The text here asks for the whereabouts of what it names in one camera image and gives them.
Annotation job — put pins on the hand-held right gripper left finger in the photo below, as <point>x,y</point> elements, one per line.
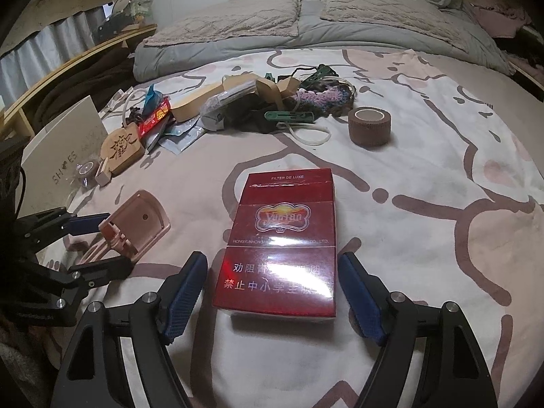
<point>185,297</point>

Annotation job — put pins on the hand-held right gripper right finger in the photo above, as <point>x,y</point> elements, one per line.
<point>363,297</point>

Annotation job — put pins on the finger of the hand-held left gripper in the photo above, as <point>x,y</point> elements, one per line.
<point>102,268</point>
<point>89,224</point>

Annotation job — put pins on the pink plastic holder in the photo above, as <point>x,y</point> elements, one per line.
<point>136,221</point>

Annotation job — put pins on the white cardboard box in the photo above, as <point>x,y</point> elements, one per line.
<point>68,144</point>

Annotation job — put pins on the red cigarette box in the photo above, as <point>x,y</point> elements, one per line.
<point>276,229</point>

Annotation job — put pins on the carved wooden plaque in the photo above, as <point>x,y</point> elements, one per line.
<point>121,148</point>

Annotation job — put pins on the red snack packet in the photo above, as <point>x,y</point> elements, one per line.
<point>155,119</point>

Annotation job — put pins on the light blue packet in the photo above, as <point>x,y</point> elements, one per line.
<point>180,136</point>

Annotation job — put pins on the printed blanket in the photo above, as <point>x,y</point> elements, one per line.
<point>425,178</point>

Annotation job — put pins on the brown blanket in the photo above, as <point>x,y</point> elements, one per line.
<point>85,89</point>

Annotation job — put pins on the wooden oval box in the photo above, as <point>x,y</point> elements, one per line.
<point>195,104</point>

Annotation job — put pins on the wooden shelf unit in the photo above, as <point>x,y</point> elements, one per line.
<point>85,57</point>

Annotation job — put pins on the brown bandage roll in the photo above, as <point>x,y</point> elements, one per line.
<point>369,125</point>

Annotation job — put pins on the grey curtain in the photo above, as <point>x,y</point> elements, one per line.
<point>42,46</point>

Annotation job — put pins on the black cloth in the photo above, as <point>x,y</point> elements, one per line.
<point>250,117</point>

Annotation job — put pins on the green clothespin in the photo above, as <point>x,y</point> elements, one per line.
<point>289,115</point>

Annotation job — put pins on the black bag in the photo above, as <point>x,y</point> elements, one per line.
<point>112,27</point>

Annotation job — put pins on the purple knitted band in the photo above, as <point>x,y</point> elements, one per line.
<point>323,97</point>

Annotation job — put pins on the white cap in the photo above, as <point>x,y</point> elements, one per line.
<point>123,2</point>

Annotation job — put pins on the beige paper window cover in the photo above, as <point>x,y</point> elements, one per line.
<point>68,0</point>

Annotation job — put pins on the dark green clip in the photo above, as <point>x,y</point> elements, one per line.
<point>318,74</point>

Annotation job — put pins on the beige quilted pillow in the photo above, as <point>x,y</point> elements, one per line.
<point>229,19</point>
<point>391,12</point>

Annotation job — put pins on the grey duvet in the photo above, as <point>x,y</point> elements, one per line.
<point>340,34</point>

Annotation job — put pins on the pink clothes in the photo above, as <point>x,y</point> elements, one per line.
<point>497,19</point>

